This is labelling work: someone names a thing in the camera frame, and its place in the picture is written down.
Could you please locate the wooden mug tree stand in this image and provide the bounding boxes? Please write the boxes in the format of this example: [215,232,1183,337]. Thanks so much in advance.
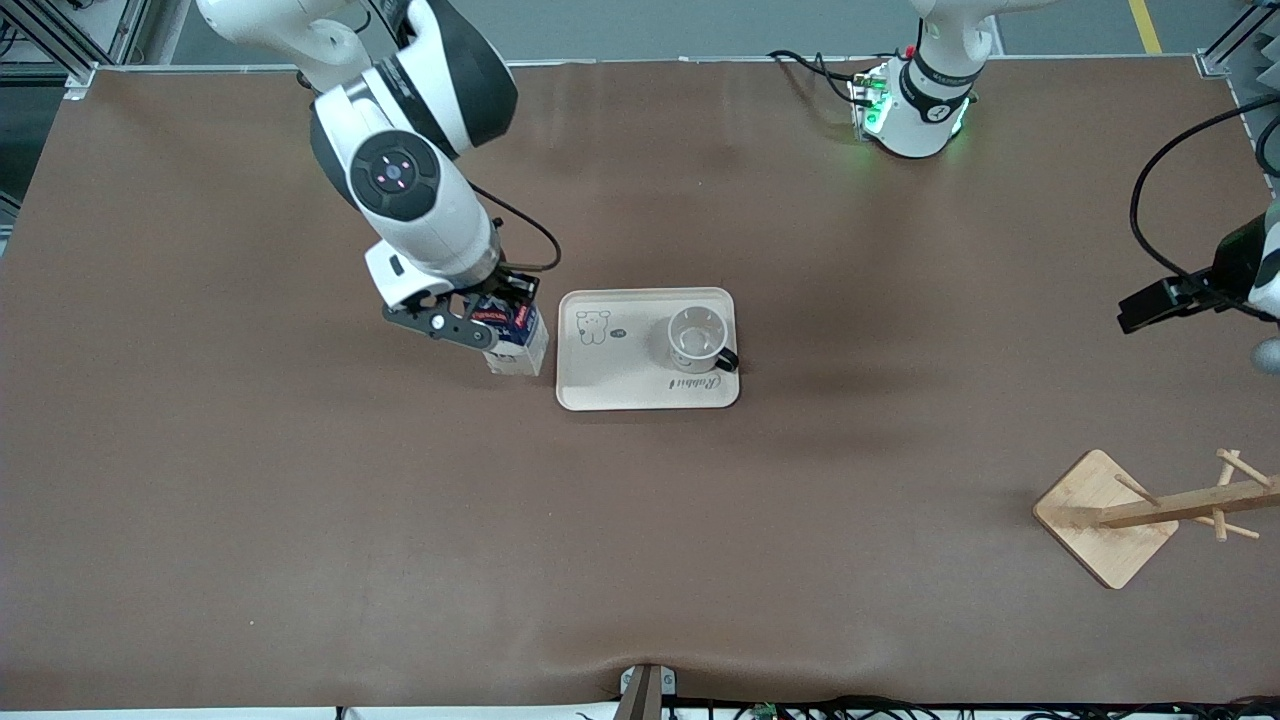
[1032,448,1280,591]

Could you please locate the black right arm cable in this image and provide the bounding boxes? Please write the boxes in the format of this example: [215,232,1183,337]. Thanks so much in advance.
[468,183,562,272]

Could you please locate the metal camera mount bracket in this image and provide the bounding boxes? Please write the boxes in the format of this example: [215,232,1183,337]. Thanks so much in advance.
[618,663,678,720]

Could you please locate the aluminium frame profile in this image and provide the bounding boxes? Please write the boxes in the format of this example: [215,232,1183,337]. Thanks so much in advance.
[1195,0,1280,129]
[0,0,151,101]

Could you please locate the blue white milk carton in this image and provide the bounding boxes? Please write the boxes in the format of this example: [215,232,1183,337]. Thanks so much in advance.
[468,290,550,378]

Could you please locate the brown table cover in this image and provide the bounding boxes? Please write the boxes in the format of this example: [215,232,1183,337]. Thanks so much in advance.
[0,55,1280,713]

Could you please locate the beige plastic tray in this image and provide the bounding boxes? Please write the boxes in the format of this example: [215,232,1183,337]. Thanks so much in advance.
[556,287,741,412]

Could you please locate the white smiley cup black handle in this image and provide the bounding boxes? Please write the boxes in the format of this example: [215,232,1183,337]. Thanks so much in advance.
[667,306,741,375]

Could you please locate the black left arm base cable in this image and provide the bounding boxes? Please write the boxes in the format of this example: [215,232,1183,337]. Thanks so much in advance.
[768,48,871,113]

